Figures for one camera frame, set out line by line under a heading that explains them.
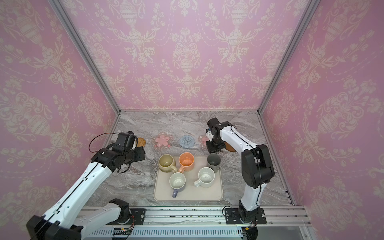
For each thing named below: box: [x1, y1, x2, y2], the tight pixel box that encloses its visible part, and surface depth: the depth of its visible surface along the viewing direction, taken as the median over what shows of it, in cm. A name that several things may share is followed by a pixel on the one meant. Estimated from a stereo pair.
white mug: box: [194, 167, 215, 188], surface depth 82 cm
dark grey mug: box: [207, 153, 221, 173], surface depth 85 cm
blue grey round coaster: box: [179, 134, 196, 149], surface depth 105 cm
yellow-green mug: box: [158, 154, 178, 173], surface depth 86 cm
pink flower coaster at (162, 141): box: [152, 131, 174, 150], surface depth 105 cm
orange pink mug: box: [178, 152, 195, 173], surface depth 87 cm
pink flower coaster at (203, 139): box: [198, 135, 211, 150], surface depth 105 cm
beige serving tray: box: [153, 155, 205, 202], surface depth 83 cm
